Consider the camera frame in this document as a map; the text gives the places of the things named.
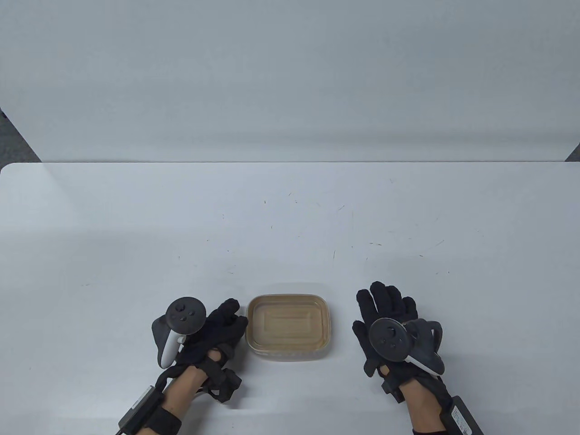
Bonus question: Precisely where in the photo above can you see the person's left hand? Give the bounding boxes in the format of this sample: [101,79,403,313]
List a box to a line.
[174,298,249,370]

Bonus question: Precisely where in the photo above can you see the person's right hand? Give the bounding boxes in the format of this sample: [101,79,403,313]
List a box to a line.
[352,281,444,387]

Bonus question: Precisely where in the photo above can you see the person's right forearm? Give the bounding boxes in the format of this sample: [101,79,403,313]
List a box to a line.
[402,377,450,435]

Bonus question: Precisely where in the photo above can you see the person's left forearm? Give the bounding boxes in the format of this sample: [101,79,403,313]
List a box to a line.
[159,365,205,435]

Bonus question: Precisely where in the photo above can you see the dark grey hand-mounted controller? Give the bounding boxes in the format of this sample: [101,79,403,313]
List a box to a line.
[367,317,447,375]
[151,296,208,369]

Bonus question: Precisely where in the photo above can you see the tan food container clear lid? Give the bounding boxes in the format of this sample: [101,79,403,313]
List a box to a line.
[245,294,332,363]

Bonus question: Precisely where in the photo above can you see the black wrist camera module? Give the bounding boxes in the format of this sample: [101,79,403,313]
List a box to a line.
[380,362,409,405]
[198,358,242,404]

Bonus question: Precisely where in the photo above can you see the black forearm strap with box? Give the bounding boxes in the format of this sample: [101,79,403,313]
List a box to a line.
[117,384,183,435]
[411,395,489,435]

